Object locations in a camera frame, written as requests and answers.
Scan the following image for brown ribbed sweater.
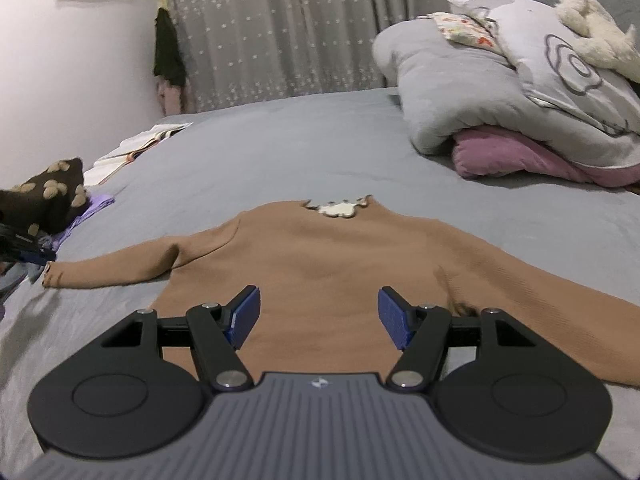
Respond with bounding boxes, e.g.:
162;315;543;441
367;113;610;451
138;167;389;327
41;194;640;388

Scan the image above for grey star-print curtain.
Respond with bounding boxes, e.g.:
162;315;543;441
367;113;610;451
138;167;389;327
160;0;448;113

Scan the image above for grey folded quilt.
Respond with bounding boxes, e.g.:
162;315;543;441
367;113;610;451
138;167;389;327
372;20;640;168

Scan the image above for dark brown spotted garment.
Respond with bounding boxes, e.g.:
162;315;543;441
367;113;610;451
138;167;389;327
0;157;91;237

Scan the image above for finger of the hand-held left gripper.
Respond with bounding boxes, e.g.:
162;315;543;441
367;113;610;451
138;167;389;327
0;225;57;264

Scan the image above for colourful floral cloth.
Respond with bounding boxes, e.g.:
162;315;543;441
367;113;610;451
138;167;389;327
431;11;507;57

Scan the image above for pink hanging garment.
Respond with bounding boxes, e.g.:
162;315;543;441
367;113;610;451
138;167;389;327
156;77;193;116

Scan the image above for dark green hanging garment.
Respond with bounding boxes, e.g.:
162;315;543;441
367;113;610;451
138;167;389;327
152;7;187;87

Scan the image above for pink blanket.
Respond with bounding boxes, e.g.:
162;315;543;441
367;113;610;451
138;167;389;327
451;126;640;188

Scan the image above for grey bed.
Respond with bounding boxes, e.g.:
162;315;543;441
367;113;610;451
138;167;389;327
0;85;640;461

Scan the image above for purple cloth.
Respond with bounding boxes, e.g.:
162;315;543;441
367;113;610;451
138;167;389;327
47;192;116;251

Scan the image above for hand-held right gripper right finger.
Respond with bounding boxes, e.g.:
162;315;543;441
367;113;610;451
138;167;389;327
377;286;538;392

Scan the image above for white plush toy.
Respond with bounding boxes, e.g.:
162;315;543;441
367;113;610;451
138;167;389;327
555;0;640;83

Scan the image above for grey flower-print pillow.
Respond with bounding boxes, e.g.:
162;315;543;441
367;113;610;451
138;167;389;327
445;0;640;136

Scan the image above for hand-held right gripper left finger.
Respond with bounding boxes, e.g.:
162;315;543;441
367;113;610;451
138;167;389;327
102;285;262;392

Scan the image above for open book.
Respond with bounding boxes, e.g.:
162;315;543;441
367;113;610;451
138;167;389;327
82;122;193;186

